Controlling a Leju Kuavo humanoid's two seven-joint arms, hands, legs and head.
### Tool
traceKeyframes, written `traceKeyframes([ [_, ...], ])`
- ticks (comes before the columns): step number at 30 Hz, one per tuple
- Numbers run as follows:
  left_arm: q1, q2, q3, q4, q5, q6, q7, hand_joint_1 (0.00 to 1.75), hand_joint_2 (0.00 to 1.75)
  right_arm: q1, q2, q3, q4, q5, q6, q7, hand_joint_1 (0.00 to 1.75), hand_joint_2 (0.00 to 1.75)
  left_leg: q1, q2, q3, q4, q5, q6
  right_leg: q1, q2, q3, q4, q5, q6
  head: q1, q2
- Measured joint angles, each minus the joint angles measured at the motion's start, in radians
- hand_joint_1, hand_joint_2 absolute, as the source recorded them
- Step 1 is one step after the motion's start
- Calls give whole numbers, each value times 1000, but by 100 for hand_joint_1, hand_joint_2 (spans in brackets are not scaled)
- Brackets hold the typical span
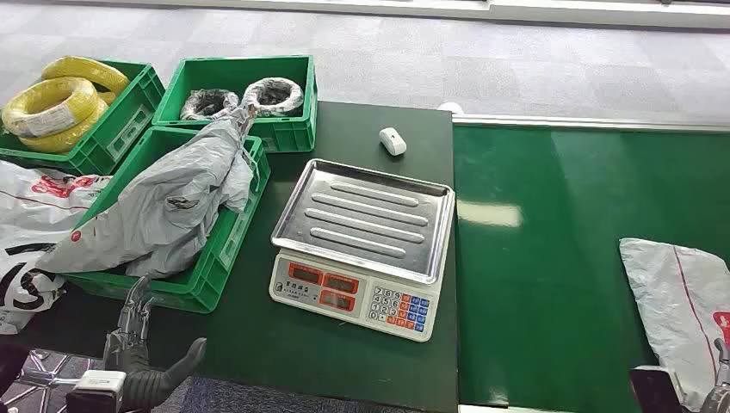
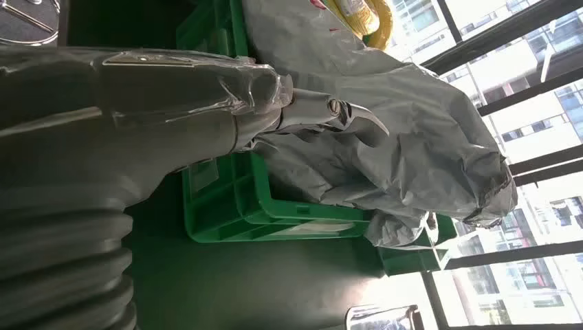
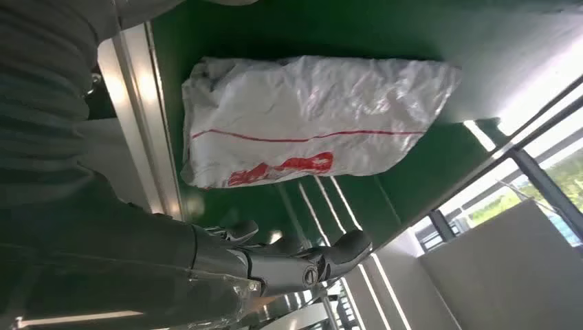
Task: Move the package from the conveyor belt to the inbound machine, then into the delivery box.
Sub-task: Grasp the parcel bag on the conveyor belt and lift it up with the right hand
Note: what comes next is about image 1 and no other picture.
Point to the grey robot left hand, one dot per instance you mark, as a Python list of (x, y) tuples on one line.
[(134, 353)]

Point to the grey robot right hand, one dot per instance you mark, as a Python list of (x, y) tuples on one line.
[(720, 399)]

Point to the grey-white courier package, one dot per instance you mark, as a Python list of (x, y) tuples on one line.
[(673, 296)]

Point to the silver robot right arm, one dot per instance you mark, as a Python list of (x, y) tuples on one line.
[(656, 393)]

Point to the green conveyor belt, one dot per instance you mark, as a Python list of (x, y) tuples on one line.
[(570, 256)]

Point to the green plastic crate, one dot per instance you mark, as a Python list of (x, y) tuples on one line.
[(122, 134), (199, 285), (285, 137)]

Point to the white bag with black print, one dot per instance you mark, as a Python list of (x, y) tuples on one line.
[(23, 308)]

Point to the white bag with red print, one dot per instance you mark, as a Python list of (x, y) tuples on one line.
[(34, 211)]

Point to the electronic scale with steel tray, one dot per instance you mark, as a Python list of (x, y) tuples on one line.
[(365, 228)]

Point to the dark green table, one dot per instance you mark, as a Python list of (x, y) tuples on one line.
[(342, 131)]

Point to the small white scanner device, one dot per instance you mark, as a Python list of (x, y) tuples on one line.
[(392, 141)]

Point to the white round object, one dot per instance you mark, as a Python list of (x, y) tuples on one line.
[(450, 107)]

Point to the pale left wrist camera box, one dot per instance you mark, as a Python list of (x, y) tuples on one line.
[(100, 383)]

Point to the metal star-shaped frame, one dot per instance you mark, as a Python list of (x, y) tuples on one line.
[(45, 370)]

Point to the silver conveyor side rail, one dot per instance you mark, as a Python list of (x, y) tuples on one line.
[(570, 122)]

